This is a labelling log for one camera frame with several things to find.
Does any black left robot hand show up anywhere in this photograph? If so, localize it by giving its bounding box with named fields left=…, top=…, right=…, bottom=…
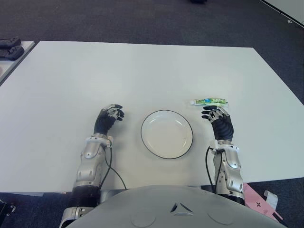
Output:
left=93, top=104, right=125, bottom=136

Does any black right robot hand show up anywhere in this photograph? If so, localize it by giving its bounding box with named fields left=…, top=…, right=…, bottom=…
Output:
left=201, top=105, right=233, bottom=143

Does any green toothpaste tube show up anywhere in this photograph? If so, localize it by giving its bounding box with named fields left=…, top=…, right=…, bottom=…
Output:
left=189, top=98, right=229, bottom=107

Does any white plate black rim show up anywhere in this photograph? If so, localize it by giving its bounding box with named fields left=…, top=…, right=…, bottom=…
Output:
left=140, top=109, right=194, bottom=160

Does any pink paper sheet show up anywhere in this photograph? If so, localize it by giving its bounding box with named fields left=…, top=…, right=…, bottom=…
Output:
left=242, top=182, right=283, bottom=220

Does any white paper strip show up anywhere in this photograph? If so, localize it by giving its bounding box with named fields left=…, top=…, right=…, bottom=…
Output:
left=264, top=190, right=278, bottom=211

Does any grey robot torso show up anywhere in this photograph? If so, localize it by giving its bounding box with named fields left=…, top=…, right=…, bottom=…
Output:
left=71, top=185, right=285, bottom=228

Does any white side table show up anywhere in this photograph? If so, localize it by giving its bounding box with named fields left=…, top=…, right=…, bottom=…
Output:
left=0, top=40, right=36, bottom=84

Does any black game controller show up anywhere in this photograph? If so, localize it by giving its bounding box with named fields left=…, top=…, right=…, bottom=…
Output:
left=0, top=46, right=25, bottom=60
left=0, top=37, right=21, bottom=47

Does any black floor device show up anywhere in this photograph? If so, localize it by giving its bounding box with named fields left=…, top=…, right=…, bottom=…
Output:
left=0, top=198, right=17, bottom=217

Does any white furniture panel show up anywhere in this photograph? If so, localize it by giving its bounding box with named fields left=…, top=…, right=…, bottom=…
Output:
left=260, top=0, right=304, bottom=28

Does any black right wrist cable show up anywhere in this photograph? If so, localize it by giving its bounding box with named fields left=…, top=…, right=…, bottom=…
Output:
left=205, top=146, right=214, bottom=188

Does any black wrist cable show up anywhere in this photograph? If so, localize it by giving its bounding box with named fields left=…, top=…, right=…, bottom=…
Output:
left=104, top=142, right=127, bottom=190
left=205, top=146, right=214, bottom=188

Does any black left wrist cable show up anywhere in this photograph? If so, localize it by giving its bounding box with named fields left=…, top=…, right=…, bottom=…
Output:
left=104, top=142, right=127, bottom=190

